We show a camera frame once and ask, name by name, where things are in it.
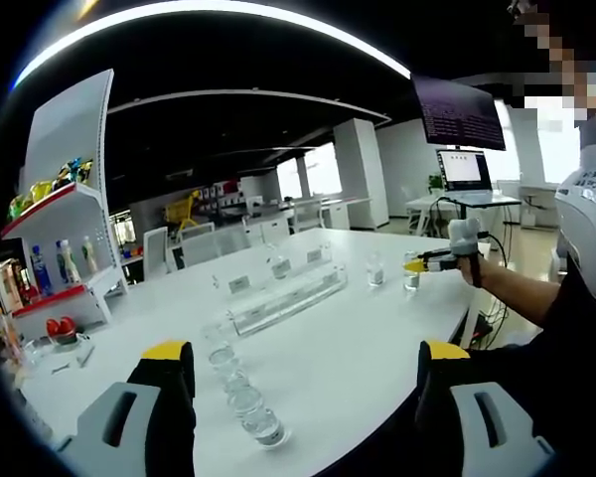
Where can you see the white wearable device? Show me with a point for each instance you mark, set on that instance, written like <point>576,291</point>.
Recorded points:
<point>586,223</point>

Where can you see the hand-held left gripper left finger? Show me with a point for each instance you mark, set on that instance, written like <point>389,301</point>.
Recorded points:
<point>129,422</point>

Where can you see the white office chair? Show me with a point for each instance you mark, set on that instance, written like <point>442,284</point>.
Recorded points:
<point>213,248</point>
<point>197,228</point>
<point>155,251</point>
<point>308,214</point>

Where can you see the clear glass reagent bottle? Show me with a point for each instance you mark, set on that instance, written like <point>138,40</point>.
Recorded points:
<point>228,370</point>
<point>411,282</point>
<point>279,268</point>
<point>263,427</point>
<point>375,275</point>
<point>214,335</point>

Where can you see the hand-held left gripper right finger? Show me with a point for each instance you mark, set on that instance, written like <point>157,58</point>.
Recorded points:
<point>477,427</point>

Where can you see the yellow shopping cart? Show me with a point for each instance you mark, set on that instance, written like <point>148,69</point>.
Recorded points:
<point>181,208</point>

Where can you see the green potted plant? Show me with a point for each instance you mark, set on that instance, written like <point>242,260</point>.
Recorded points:
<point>435,183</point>

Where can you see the white drink bottle green label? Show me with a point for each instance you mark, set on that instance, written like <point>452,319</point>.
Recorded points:
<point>90,256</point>

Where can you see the blue drink bottle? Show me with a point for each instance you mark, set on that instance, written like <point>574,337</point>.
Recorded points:
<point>59,266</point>
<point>41,273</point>

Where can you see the background display shelving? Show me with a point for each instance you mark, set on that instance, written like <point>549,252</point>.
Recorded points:
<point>228,191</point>

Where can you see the clear glass cup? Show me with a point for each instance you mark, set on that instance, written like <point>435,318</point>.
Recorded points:
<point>34,353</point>

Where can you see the laptop screen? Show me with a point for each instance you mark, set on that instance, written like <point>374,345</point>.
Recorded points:
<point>462,169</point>

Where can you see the red round fruit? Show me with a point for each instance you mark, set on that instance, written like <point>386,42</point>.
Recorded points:
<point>54,328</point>
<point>68,326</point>

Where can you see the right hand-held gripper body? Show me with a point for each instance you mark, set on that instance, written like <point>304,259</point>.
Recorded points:
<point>464,236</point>

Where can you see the dark wall monitor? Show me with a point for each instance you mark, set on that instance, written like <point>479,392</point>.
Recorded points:
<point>457,114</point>

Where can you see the clear acrylic reagent rack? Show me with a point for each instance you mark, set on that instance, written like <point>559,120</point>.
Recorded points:
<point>278,308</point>

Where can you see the row of white cabinets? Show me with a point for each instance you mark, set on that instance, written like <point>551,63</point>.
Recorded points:
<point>335,216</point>

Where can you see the curved ceiling light strip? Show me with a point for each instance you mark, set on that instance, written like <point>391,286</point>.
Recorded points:
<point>387,57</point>

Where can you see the pile of colourful snack packets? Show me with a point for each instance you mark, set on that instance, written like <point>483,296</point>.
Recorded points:
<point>40,191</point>

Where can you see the white display shelf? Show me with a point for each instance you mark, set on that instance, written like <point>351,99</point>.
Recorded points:
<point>64,149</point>

